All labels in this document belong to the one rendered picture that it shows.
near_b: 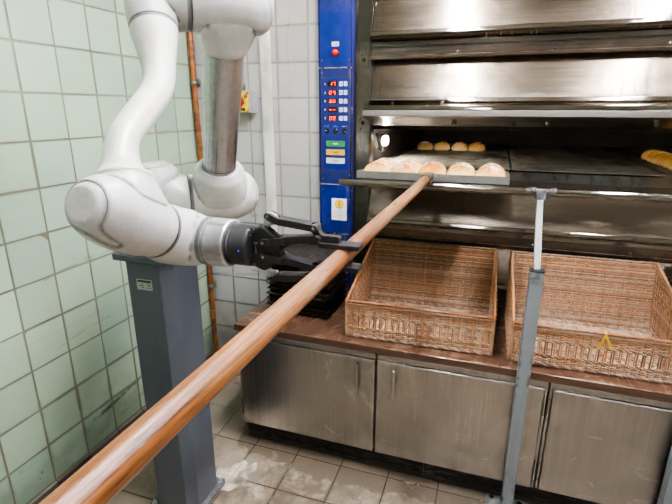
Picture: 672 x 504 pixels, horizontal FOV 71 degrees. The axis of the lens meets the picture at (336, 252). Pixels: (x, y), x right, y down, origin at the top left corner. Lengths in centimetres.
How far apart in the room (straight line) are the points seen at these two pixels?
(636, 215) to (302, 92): 149
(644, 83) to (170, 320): 186
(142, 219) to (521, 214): 166
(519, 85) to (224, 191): 123
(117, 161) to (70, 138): 114
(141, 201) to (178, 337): 90
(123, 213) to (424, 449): 154
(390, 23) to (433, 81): 29
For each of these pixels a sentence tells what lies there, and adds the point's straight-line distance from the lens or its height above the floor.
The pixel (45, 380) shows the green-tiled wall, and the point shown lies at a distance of 202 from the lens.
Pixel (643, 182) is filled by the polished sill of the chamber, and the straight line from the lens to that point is 217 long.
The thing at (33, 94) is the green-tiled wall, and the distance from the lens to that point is 189.
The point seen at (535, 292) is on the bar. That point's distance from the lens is 159.
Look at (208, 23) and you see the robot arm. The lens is 119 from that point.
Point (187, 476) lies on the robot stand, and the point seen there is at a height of 18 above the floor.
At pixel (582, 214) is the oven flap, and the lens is 215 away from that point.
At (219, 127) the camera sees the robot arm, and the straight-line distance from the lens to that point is 136.
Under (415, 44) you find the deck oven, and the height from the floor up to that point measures 168.
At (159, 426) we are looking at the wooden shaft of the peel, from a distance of 40.
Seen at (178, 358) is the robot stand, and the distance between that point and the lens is 165.
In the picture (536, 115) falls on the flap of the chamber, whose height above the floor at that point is 141.
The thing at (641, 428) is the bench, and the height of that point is 44.
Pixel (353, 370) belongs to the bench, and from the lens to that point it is 188.
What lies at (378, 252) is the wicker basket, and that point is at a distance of 218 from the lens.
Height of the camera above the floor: 143
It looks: 17 degrees down
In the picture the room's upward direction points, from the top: straight up
